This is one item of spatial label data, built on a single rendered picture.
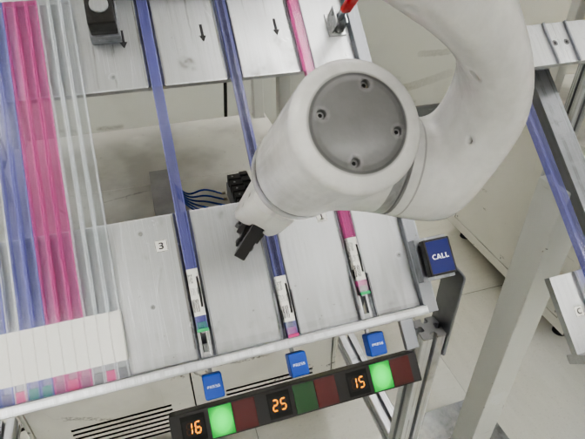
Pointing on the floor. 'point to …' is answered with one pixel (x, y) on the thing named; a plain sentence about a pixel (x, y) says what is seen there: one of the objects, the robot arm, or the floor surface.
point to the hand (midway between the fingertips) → (266, 197)
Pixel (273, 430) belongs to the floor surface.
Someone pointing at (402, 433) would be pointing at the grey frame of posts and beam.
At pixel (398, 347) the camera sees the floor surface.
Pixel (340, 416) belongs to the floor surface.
